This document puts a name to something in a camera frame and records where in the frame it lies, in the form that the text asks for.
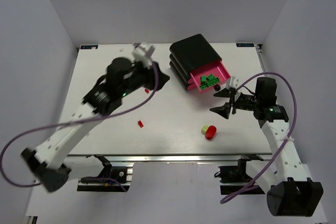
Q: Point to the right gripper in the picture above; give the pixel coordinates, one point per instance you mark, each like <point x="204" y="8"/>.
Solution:
<point x="233" y="101"/>

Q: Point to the green lego brick in drawer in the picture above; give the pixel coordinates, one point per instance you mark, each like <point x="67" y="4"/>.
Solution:
<point x="210" y="77"/>

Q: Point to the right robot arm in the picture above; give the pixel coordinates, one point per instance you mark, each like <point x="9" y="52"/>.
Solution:
<point x="289" y="190"/>

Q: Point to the green long lego plate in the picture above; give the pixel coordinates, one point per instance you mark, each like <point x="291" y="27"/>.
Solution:
<point x="212" y="82"/>
<point x="204" y="86"/>

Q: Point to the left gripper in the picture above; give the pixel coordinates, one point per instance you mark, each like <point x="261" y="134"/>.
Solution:
<point x="150" y="74"/>

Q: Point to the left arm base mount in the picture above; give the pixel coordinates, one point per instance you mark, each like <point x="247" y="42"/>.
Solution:
<point x="111" y="179"/>

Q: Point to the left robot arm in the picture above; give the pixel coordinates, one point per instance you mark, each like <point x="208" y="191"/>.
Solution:
<point x="48" y="161"/>

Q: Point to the pale yellow small lego brick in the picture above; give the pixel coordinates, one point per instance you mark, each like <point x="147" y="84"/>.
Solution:
<point x="204" y="129"/>

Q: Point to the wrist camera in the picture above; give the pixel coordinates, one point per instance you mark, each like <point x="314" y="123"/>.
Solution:
<point x="142" y="52"/>
<point x="232" y="83"/>

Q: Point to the black drawer cabinet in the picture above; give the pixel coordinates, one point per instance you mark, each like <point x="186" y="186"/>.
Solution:
<point x="189" y="54"/>

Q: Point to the pink drawer with black knob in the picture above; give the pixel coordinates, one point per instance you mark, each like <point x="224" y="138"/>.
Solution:
<point x="216" y="68"/>

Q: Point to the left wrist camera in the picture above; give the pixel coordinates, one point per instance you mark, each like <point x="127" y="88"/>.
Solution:
<point x="142" y="52"/>

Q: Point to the red round lego block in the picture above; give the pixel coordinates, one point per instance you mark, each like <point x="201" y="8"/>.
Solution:
<point x="210" y="132"/>

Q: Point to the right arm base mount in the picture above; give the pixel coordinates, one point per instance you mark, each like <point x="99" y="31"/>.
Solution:
<point x="233" y="177"/>

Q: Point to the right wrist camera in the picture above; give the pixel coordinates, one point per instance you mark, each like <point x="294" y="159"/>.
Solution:
<point x="232" y="83"/>

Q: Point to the red sloped lego piece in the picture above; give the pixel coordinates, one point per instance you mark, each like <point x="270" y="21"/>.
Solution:
<point x="141" y="123"/>

